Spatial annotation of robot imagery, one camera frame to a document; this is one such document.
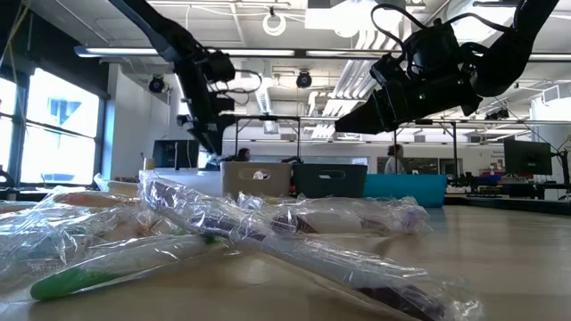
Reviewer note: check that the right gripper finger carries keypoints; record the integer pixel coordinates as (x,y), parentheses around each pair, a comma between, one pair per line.
(366,118)

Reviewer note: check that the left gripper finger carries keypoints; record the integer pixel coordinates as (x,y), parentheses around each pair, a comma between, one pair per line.
(213,140)

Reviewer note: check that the green toothbrush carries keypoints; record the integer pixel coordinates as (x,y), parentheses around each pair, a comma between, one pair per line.
(258,175)
(267,200)
(67,283)

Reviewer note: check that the purple toothbrush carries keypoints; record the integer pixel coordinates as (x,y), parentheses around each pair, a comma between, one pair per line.
(330,220)
(312,263)

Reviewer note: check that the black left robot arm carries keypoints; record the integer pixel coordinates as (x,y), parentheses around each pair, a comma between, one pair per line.
(156,24)

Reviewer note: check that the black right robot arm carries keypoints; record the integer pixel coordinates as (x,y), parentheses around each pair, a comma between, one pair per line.
(513,49)

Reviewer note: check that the person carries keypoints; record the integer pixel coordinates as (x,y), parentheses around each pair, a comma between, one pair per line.
(243,155)
(394,162)

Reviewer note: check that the white plastic bin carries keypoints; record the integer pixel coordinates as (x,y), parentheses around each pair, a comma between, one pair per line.
(201,178)

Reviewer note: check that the black computer monitor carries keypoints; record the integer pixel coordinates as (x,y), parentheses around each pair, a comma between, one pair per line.
(174,153)
(528,157)

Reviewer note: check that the white ceiling baffles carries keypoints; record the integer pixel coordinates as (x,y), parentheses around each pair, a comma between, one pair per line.
(348,80)

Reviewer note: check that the black round ceiling speaker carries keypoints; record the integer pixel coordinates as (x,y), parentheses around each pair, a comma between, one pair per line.
(156,84)
(303,79)

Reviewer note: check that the dark grey plastic bin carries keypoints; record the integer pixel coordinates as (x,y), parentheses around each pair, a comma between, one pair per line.
(352,183)

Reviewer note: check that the long ceiling light strip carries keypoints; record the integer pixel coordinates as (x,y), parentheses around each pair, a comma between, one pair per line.
(116,51)
(263,52)
(551,57)
(343,53)

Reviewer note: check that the yellow cup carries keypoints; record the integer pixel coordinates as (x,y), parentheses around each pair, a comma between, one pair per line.
(148,164)

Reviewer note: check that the beige plastic bin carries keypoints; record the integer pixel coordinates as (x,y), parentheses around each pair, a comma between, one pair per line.
(276,183)

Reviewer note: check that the teal plastic bin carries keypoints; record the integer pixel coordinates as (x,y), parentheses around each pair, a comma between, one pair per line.
(410,189)

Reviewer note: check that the white ceiling light panel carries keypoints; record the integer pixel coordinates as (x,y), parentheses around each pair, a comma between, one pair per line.
(339,18)

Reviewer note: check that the black equipment on desk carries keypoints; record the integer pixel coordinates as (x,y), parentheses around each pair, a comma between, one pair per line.
(490,183)

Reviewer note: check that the large window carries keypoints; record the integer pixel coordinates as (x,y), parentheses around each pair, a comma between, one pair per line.
(58,151)

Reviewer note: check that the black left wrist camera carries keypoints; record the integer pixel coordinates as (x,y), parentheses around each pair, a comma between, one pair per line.
(221,67)

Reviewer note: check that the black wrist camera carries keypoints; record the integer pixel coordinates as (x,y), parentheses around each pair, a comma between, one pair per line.
(435,42)
(221,67)

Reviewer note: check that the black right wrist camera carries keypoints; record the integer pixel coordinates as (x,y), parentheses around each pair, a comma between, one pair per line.
(435,42)

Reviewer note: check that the black workstation frame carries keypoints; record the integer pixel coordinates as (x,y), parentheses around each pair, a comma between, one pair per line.
(267,117)

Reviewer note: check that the white air duct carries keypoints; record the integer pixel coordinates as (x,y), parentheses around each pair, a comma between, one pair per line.
(263,96)

